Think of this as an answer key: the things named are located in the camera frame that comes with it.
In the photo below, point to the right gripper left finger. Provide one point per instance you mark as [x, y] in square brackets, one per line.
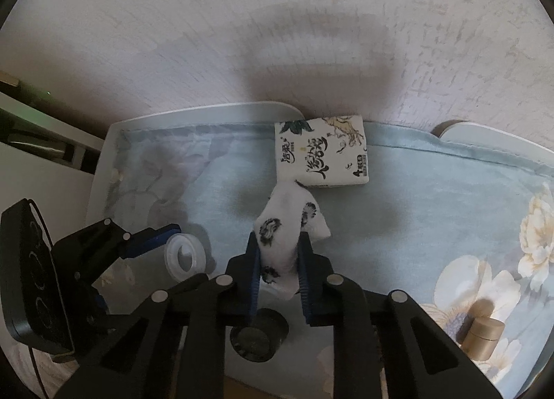
[171, 356]

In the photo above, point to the black round jar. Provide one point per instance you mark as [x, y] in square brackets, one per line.
[260, 340]

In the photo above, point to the white panda sock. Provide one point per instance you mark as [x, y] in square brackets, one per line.
[291, 210]

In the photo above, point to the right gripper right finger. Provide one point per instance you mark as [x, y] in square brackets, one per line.
[383, 345]

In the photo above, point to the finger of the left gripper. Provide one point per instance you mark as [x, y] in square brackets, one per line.
[149, 239]
[145, 298]

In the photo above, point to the clear tape roll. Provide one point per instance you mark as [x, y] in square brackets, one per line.
[184, 256]

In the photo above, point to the blue floral table cloth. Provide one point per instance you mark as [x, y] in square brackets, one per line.
[458, 227]

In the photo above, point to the tan cylindrical bottle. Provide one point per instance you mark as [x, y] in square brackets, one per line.
[482, 338]

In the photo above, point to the open cardboard box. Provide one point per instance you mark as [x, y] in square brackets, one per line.
[234, 388]

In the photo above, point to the white tissue pack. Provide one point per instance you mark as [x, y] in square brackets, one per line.
[322, 152]

